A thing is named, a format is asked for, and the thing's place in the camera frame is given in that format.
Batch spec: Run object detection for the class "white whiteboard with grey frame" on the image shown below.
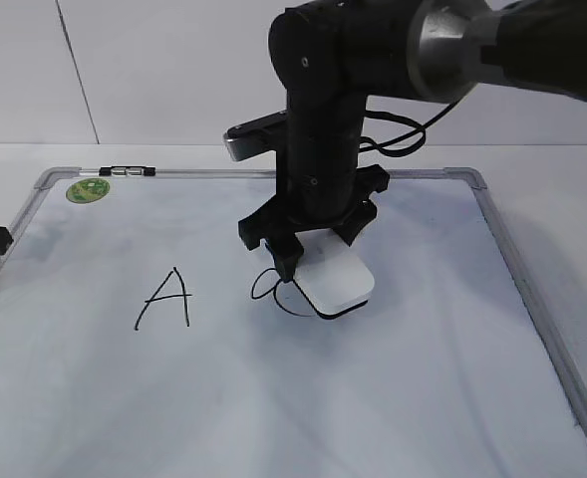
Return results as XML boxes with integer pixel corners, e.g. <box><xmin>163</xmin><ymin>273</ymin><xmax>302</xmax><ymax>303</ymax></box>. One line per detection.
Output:
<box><xmin>0</xmin><ymin>168</ymin><xmax>587</xmax><ymax>477</ymax></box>

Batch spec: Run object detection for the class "white whiteboard eraser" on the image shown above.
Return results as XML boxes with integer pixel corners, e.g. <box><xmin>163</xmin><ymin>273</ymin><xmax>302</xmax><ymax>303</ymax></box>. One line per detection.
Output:
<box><xmin>293</xmin><ymin>230</ymin><xmax>375</xmax><ymax>320</ymax></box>

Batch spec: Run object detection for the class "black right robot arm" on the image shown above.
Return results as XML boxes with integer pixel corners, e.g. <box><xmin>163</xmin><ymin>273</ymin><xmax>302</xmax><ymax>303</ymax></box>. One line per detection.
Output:
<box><xmin>224</xmin><ymin>1</ymin><xmax>587</xmax><ymax>282</ymax></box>

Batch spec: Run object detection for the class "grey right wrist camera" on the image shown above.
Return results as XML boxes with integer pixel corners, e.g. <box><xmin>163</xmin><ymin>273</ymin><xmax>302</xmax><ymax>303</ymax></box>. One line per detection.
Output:
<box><xmin>223</xmin><ymin>111</ymin><xmax>287</xmax><ymax>162</ymax></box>

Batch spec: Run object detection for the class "green round sticker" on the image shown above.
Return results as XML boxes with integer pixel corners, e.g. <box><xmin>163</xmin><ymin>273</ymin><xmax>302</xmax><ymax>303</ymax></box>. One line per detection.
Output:
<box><xmin>66</xmin><ymin>178</ymin><xmax>111</xmax><ymax>204</ymax></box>

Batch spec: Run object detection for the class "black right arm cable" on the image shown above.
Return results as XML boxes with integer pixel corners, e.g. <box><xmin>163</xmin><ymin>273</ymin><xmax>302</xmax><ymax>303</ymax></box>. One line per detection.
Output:
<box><xmin>358</xmin><ymin>97</ymin><xmax>461</xmax><ymax>158</ymax></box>

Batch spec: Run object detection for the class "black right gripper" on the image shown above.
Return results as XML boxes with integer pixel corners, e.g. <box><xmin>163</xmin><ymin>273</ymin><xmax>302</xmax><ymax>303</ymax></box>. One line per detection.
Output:
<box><xmin>238</xmin><ymin>149</ymin><xmax>390</xmax><ymax>283</ymax></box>

